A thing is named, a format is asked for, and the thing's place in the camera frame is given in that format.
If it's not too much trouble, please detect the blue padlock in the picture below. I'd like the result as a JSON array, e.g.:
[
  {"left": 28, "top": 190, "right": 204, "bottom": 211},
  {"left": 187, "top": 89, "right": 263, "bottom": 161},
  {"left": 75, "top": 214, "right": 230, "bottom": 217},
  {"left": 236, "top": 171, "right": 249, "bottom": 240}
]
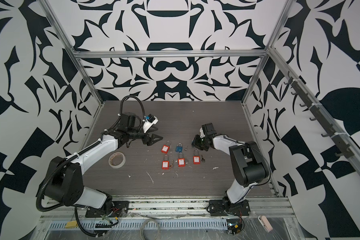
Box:
[{"left": 176, "top": 143, "right": 183, "bottom": 153}]

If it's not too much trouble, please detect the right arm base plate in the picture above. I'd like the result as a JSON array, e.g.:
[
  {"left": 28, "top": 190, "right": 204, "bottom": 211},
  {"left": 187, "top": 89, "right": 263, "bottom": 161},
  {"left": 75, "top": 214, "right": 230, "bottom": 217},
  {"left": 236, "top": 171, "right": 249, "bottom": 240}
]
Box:
[{"left": 206, "top": 199, "right": 251, "bottom": 217}]

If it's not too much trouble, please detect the white slotted cable duct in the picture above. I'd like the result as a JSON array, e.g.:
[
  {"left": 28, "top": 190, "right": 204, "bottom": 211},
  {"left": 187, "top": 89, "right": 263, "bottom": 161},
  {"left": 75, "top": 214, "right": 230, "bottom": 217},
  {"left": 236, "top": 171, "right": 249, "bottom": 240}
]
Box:
[{"left": 46, "top": 218, "right": 229, "bottom": 231}]

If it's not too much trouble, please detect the grey hook rail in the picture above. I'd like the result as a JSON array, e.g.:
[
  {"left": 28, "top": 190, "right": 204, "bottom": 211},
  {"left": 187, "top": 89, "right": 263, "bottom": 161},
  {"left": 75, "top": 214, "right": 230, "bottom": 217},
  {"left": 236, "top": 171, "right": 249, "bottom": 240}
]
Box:
[{"left": 285, "top": 76, "right": 355, "bottom": 159}]

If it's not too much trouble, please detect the yellow connector block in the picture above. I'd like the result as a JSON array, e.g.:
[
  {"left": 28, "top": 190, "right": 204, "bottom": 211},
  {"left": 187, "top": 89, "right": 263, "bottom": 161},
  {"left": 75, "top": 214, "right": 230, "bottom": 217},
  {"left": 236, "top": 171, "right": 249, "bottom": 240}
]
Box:
[{"left": 65, "top": 221, "right": 78, "bottom": 229}]

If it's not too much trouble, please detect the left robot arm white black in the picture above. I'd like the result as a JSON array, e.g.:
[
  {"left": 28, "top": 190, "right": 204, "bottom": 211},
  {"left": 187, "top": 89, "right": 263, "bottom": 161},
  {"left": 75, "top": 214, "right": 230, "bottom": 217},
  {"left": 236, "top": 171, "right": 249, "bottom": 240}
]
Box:
[{"left": 36, "top": 95, "right": 163, "bottom": 238}]

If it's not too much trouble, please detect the small circuit board right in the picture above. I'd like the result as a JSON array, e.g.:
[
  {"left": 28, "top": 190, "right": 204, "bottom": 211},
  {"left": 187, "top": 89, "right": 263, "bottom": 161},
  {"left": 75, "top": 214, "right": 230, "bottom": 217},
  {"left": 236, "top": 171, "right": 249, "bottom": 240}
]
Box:
[{"left": 227, "top": 219, "right": 245, "bottom": 235}]

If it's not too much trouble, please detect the coiled grey cable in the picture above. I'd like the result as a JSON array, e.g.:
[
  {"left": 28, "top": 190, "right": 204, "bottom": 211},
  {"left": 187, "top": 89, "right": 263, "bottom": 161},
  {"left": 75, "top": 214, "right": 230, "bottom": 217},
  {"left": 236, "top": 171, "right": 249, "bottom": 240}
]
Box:
[{"left": 139, "top": 218, "right": 162, "bottom": 240}]

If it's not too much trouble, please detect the pink white clip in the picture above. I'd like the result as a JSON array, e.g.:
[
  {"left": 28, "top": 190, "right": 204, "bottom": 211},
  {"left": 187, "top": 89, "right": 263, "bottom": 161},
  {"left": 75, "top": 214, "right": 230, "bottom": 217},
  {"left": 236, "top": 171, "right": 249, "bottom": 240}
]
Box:
[{"left": 258, "top": 215, "right": 273, "bottom": 233}]

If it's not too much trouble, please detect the aluminium frame crossbar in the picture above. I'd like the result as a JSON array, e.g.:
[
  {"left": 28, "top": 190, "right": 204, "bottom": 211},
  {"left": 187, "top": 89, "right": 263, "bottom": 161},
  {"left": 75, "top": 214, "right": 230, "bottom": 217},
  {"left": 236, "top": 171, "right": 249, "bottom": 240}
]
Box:
[{"left": 73, "top": 50, "right": 266, "bottom": 59}]

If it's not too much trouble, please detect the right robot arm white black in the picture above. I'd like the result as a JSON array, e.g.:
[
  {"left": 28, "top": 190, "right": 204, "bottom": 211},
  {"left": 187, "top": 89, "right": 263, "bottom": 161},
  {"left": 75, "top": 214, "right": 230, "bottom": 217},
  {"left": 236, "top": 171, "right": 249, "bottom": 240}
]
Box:
[{"left": 192, "top": 123, "right": 271, "bottom": 205}]

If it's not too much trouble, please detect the tape roll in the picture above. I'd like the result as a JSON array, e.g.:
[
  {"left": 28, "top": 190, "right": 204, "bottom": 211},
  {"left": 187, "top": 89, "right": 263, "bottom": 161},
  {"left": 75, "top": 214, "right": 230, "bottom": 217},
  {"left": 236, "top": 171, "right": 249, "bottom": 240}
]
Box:
[{"left": 109, "top": 152, "right": 126, "bottom": 169}]

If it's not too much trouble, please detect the red padlock front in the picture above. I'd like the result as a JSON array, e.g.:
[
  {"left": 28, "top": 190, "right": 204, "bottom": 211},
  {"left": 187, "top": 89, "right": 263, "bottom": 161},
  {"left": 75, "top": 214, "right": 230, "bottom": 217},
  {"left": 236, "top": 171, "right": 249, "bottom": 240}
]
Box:
[{"left": 162, "top": 155, "right": 170, "bottom": 170}]

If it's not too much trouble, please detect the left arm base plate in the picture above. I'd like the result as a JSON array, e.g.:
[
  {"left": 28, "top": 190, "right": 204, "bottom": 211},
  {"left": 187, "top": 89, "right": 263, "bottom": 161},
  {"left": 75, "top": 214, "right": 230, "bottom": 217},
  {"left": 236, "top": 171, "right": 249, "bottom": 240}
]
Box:
[{"left": 84, "top": 200, "right": 130, "bottom": 219}]

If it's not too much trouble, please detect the red padlock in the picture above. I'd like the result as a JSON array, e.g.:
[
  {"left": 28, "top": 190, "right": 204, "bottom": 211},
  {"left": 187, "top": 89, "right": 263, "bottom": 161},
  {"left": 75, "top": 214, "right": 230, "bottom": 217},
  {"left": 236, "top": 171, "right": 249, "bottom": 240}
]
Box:
[
  {"left": 162, "top": 155, "right": 170, "bottom": 170},
  {"left": 178, "top": 153, "right": 186, "bottom": 167},
  {"left": 193, "top": 150, "right": 202, "bottom": 165},
  {"left": 161, "top": 141, "right": 171, "bottom": 155}
]

